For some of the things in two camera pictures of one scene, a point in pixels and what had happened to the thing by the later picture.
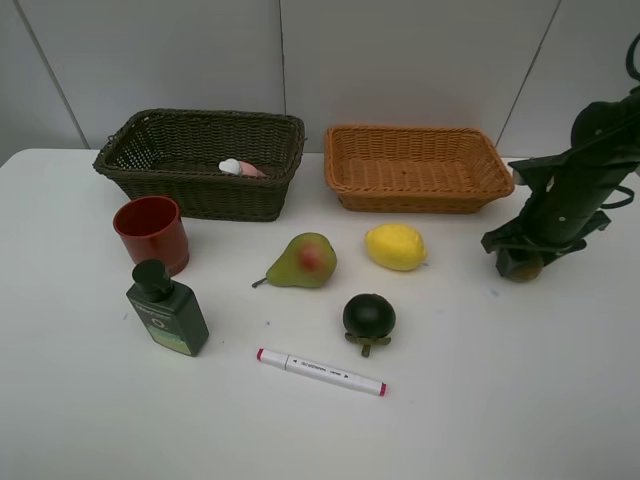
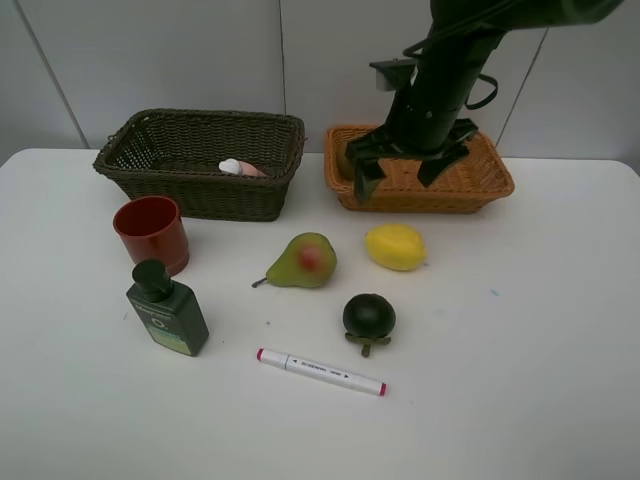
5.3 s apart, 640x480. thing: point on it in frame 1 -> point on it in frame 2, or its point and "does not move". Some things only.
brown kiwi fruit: [526, 272] -> [344, 165]
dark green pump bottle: [169, 310] does not move
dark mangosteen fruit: [369, 319] does not move
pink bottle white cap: [241, 168] does not move
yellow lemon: [396, 246] does not move
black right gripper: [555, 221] -> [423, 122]
